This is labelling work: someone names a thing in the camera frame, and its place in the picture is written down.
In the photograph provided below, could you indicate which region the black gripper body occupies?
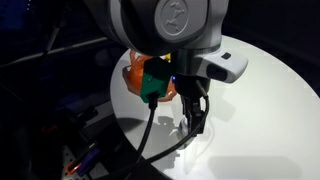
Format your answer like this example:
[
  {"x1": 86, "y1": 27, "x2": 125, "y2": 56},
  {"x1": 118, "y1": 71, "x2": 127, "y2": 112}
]
[{"x1": 173, "y1": 74, "x2": 212, "y2": 101}]

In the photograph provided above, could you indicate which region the orange plastic carrier bag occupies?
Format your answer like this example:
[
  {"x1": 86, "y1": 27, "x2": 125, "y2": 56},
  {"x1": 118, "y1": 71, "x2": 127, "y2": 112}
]
[{"x1": 122, "y1": 49, "x2": 178, "y2": 104}]

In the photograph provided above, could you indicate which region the orange and purple tool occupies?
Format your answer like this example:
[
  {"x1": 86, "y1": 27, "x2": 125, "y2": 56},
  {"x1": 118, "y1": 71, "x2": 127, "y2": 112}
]
[{"x1": 64, "y1": 145, "x2": 103, "y2": 177}]

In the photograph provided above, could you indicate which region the thin grey metal pole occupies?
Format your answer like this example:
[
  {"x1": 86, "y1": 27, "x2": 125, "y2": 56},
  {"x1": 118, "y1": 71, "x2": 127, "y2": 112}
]
[{"x1": 0, "y1": 35, "x2": 110, "y2": 69}]

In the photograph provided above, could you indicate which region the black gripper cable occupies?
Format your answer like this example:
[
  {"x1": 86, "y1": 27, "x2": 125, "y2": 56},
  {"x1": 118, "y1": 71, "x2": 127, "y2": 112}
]
[{"x1": 96, "y1": 78, "x2": 211, "y2": 180}]

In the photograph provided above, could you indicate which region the black camera cable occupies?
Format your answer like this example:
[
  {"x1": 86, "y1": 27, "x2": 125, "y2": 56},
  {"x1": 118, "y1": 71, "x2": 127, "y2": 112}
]
[{"x1": 123, "y1": 92, "x2": 160, "y2": 180}]

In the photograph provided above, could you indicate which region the green camera box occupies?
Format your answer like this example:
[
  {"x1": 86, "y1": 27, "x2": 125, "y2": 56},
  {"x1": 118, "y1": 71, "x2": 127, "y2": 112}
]
[{"x1": 138, "y1": 57, "x2": 173, "y2": 104}]

